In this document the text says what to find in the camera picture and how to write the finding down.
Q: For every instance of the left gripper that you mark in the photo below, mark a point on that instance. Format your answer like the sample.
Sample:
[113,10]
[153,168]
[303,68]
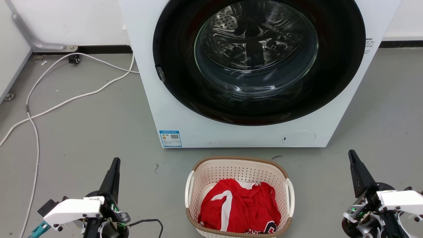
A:
[112,224]

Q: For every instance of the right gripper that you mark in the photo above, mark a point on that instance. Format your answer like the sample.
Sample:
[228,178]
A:
[366,215]

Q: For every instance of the white plastic laundry basket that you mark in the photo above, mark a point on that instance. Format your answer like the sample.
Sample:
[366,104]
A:
[211,173]

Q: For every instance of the round white filter cover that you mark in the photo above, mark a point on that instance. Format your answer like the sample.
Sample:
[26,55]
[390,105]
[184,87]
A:
[299,138]

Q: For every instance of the blue energy label sticker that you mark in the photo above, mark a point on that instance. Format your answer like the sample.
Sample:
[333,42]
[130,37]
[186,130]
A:
[170,138]

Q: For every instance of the black round washer door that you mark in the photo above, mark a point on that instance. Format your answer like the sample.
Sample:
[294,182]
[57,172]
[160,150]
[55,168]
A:
[333,82]

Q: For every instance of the white front-load washing machine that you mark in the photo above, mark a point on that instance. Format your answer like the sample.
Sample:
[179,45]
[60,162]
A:
[205,132]

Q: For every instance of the red and white garment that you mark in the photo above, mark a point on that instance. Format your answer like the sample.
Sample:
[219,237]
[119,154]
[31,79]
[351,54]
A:
[241,208]

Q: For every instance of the small black caster wheel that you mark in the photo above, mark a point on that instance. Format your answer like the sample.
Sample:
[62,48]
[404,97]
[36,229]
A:
[74,59]

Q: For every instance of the metal floor door stopper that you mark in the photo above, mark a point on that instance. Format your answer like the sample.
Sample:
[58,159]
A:
[9,96]

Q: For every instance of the white cabinet panel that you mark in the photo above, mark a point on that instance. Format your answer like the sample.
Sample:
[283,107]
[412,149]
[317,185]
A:
[10,49]

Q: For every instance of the grey drain pipe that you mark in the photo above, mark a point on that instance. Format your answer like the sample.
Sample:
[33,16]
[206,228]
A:
[28,36]

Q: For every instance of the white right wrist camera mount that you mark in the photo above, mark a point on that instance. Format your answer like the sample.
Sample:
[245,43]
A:
[401,200]

